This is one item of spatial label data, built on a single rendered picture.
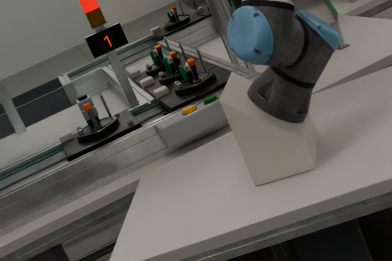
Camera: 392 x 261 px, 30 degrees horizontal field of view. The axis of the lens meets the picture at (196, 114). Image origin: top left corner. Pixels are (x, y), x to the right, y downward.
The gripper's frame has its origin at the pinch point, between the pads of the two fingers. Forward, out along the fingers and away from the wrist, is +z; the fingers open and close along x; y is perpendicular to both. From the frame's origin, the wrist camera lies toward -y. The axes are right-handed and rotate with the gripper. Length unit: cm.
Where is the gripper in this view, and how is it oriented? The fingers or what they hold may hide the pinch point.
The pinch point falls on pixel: (193, 5)
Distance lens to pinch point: 207.9
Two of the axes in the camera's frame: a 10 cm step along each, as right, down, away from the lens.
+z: 3.8, 8.9, 2.6
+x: 8.9, -4.3, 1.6
